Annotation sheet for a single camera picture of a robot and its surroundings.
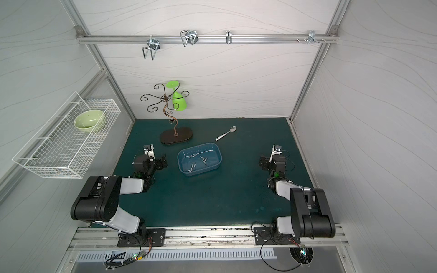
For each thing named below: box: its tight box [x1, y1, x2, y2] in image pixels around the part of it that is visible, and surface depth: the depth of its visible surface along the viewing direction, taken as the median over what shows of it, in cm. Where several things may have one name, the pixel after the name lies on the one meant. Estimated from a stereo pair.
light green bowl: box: [73, 109, 106, 133], surface depth 73 cm
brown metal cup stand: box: [140, 83, 194, 146], surface depth 95 cm
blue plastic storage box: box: [176, 142, 223, 177], surface depth 100 cm
